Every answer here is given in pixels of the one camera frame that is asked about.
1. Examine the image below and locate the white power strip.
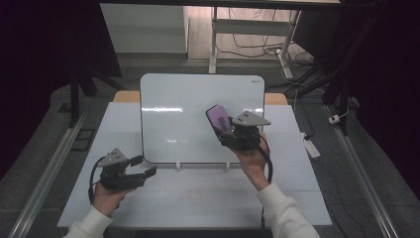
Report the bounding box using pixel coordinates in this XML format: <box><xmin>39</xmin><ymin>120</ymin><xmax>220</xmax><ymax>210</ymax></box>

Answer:
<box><xmin>300</xmin><ymin>132</ymin><xmax>322</xmax><ymax>160</ymax></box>

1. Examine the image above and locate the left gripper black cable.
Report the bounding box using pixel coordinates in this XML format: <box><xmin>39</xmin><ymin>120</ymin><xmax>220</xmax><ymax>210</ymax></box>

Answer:
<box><xmin>87</xmin><ymin>156</ymin><xmax>107</xmax><ymax>205</ymax></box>

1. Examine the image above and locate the wooden table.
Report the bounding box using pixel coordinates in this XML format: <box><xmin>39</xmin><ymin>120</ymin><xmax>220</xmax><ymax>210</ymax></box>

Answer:
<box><xmin>113</xmin><ymin>90</ymin><xmax>289</xmax><ymax>106</ymax></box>

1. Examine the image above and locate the black metal stand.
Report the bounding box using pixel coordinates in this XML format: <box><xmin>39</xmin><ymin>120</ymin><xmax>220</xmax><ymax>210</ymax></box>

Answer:
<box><xmin>286</xmin><ymin>13</ymin><xmax>381</xmax><ymax>137</ymax></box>
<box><xmin>66</xmin><ymin>65</ymin><xmax>127</xmax><ymax>129</ymax></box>

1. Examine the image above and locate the white cabinet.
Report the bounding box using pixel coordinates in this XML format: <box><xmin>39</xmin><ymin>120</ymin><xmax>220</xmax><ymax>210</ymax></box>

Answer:
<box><xmin>100</xmin><ymin>3</ymin><xmax>190</xmax><ymax>55</ymax></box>

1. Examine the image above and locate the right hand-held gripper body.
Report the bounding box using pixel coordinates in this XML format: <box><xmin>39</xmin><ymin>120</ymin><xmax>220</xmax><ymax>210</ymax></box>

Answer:
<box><xmin>217</xmin><ymin>110</ymin><xmax>272</xmax><ymax>152</ymax></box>

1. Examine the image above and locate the white desk frame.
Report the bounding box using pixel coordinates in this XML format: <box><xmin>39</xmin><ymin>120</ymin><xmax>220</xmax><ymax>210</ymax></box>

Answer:
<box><xmin>208</xmin><ymin>6</ymin><xmax>302</xmax><ymax>80</ymax></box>

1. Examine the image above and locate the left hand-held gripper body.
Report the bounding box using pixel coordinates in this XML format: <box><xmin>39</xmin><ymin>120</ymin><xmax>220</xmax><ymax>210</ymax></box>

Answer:
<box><xmin>97</xmin><ymin>148</ymin><xmax>147</xmax><ymax>191</ymax></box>

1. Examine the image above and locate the tangle of black floor cables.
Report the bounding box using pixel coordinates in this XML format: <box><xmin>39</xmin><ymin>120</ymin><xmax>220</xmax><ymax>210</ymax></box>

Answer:
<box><xmin>216</xmin><ymin>7</ymin><xmax>316</xmax><ymax>72</ymax></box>

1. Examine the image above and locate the black curtain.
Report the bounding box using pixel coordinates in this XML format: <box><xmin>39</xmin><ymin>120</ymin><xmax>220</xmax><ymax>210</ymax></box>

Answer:
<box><xmin>0</xmin><ymin>0</ymin><xmax>124</xmax><ymax>181</ymax></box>
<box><xmin>292</xmin><ymin>0</ymin><xmax>420</xmax><ymax>193</ymax></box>

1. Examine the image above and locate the white whiteboard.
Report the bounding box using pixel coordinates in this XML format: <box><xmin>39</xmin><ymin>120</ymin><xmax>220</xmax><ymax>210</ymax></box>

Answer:
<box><xmin>139</xmin><ymin>72</ymin><xmax>266</xmax><ymax>166</ymax></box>

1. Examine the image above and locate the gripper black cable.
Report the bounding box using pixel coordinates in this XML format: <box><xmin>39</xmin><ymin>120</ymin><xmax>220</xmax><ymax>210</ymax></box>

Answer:
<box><xmin>257</xmin><ymin>133</ymin><xmax>274</xmax><ymax>230</ymax></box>
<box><xmin>87</xmin><ymin>156</ymin><xmax>107</xmax><ymax>205</ymax></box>

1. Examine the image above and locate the aluminium rail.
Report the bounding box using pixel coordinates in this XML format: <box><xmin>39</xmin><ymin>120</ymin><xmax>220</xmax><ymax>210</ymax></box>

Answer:
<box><xmin>7</xmin><ymin>110</ymin><xmax>89</xmax><ymax>238</ymax></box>
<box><xmin>324</xmin><ymin>104</ymin><xmax>400</xmax><ymax>238</ymax></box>

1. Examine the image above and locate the purple whiteboard eraser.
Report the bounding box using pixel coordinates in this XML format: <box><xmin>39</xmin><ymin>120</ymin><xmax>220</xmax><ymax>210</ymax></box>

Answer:
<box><xmin>205</xmin><ymin>104</ymin><xmax>235</xmax><ymax>135</ymax></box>

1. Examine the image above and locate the person's right hand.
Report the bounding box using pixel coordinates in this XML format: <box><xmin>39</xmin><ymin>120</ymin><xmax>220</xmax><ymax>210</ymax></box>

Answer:
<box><xmin>230</xmin><ymin>132</ymin><xmax>273</xmax><ymax>193</ymax></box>

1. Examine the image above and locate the person's left hand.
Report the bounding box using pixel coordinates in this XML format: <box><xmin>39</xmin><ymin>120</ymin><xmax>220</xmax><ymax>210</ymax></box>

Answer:
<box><xmin>91</xmin><ymin>180</ymin><xmax>137</xmax><ymax>219</ymax></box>

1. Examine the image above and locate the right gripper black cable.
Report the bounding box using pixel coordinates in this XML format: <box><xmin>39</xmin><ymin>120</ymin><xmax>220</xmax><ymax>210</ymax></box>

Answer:
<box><xmin>257</xmin><ymin>133</ymin><xmax>274</xmax><ymax>230</ymax></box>

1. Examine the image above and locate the black floor plate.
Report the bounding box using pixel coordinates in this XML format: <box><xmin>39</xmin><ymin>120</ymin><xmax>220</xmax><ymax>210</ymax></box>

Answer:
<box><xmin>70</xmin><ymin>128</ymin><xmax>97</xmax><ymax>153</ymax></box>

